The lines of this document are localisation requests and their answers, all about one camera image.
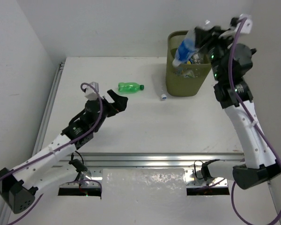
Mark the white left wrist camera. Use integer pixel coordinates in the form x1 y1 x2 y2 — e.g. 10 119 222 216
85 82 99 101

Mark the clear bottle blue label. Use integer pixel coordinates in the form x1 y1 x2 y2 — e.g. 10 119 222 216
172 26 210 68

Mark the green plastic bottle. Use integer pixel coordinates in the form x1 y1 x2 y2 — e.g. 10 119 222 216
118 82 145 93

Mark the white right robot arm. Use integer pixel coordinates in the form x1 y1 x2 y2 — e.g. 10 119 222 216
194 26 281 190

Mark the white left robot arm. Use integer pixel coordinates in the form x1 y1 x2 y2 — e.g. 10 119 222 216
0 90 128 214

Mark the olive green mesh bin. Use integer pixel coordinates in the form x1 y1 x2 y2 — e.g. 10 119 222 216
165 30 211 97

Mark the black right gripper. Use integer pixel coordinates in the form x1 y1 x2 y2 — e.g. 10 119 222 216
196 25 236 81

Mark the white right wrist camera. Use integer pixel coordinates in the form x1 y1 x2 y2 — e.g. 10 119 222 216
219 14 253 38

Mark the clear unlabelled bottle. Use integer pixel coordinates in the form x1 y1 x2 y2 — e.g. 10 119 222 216
192 52 204 64

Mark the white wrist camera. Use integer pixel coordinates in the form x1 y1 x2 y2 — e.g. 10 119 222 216
219 14 253 38
85 82 99 101

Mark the aluminium frame rail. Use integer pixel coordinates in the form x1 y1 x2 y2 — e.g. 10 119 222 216
13 60 271 188

